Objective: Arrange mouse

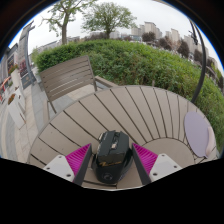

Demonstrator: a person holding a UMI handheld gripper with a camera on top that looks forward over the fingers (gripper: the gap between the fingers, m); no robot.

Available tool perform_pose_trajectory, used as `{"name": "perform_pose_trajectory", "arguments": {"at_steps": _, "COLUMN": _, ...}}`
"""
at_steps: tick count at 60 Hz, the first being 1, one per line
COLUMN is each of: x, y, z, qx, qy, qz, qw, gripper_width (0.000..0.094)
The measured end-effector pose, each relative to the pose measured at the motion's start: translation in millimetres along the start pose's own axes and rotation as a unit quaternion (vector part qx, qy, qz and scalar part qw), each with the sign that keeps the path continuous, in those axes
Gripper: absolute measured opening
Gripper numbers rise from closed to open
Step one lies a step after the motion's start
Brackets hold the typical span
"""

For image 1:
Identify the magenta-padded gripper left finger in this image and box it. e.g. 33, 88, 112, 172
42, 143, 94, 186

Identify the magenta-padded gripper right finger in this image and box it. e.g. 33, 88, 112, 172
131, 142, 184, 186

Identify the black computer mouse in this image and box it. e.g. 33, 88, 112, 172
91, 129, 135, 185

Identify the lilac mouse pad with wrist rest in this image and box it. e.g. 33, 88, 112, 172
183, 110, 217, 160

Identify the white flower planter box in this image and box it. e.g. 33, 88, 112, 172
6, 92, 27, 131

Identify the grey slatted outdoor chair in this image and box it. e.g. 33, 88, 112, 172
39, 55, 120, 115

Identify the green hedge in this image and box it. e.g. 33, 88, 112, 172
34, 39, 224, 148

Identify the dark curved umbrella pole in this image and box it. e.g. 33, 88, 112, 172
187, 19, 207, 105

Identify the grey sign pillar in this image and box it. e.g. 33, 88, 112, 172
17, 21, 36, 90

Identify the group of beige apartment buildings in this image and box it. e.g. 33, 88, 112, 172
129, 21, 218, 68

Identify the sparse-leaved tree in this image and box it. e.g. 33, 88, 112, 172
41, 0, 98, 46

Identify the round-crowned green tree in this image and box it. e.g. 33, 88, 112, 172
81, 1, 138, 40

